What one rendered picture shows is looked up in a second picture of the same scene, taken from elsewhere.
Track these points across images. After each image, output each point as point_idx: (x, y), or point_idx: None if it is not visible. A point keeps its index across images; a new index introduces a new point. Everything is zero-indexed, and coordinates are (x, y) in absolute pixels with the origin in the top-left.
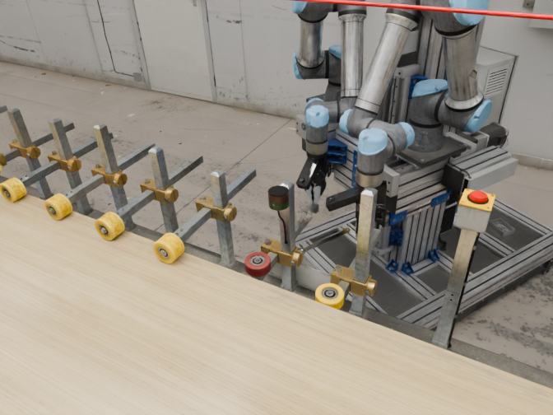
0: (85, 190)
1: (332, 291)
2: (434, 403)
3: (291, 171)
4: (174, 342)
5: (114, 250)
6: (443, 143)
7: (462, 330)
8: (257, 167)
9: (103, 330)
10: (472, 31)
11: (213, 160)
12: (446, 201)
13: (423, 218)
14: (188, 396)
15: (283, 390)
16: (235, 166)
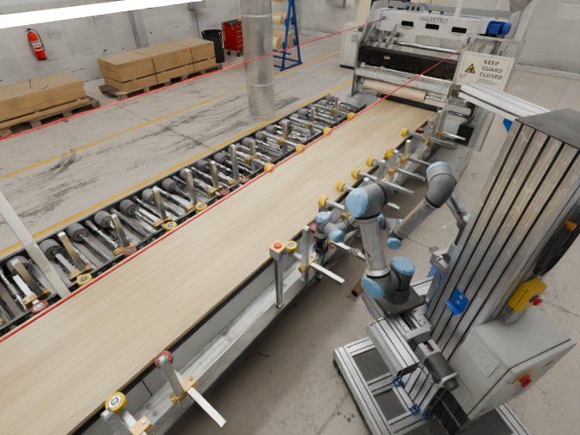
0: (367, 177)
1: (291, 245)
2: (234, 261)
3: (570, 355)
4: (280, 205)
5: (330, 191)
6: (387, 299)
7: (362, 433)
8: (564, 325)
9: (289, 192)
10: (362, 224)
11: (562, 293)
12: (438, 394)
13: (417, 372)
14: (259, 208)
15: (253, 227)
16: (558, 308)
